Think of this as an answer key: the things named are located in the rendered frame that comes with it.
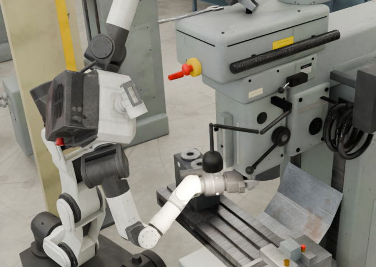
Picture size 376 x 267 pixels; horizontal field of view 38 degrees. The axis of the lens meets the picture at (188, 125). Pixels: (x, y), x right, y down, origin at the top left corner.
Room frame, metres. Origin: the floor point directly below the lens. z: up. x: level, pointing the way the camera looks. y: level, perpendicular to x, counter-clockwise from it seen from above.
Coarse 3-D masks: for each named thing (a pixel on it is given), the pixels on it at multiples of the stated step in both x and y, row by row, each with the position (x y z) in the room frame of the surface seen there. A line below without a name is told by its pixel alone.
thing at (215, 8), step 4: (208, 8) 1.77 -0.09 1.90; (212, 8) 1.77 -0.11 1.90; (216, 8) 1.77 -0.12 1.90; (220, 8) 1.77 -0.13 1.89; (192, 12) 1.74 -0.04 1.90; (196, 12) 1.73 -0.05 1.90; (200, 12) 1.74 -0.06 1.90; (204, 12) 1.75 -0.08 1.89; (176, 16) 1.70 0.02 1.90; (180, 16) 1.70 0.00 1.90; (184, 16) 1.70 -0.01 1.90; (188, 16) 1.71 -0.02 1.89; (160, 20) 1.67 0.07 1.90; (164, 20) 1.67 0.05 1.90; (168, 20) 1.67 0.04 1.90; (172, 20) 1.68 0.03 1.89
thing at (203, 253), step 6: (204, 246) 1.80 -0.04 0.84; (192, 252) 1.77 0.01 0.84; (198, 252) 1.76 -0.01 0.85; (204, 252) 1.76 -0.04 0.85; (210, 252) 1.76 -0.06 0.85; (186, 258) 1.73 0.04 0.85; (192, 258) 1.73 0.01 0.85; (198, 258) 1.73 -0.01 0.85; (204, 258) 1.73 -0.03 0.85; (210, 258) 1.72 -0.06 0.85; (216, 258) 1.72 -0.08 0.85; (180, 264) 1.72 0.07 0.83; (186, 264) 1.70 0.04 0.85; (192, 264) 1.69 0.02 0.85; (198, 264) 1.69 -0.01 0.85; (204, 264) 1.69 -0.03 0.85; (210, 264) 1.69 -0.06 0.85; (216, 264) 1.69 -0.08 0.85; (222, 264) 1.68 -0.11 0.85
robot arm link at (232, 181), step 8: (216, 176) 1.69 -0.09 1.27; (224, 176) 1.71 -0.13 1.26; (232, 176) 1.71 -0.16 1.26; (240, 176) 1.71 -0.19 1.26; (216, 184) 1.67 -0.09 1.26; (224, 184) 1.69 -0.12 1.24; (232, 184) 1.67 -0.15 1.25; (240, 184) 1.67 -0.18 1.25; (216, 192) 1.66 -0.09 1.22; (232, 192) 1.67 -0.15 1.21; (240, 192) 1.66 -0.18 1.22
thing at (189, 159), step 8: (184, 152) 2.13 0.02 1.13; (192, 152) 2.13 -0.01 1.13; (200, 152) 2.14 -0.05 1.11; (176, 160) 2.11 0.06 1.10; (184, 160) 2.08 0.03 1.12; (192, 160) 2.07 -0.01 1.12; (200, 160) 2.05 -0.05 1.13; (176, 168) 2.11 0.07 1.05; (184, 168) 2.04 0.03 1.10; (192, 168) 1.99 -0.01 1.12; (176, 176) 2.12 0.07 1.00; (176, 184) 2.13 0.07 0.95; (192, 200) 1.97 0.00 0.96; (200, 200) 1.95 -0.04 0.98; (208, 200) 1.97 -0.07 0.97; (216, 200) 1.98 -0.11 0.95; (200, 208) 1.95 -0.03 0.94
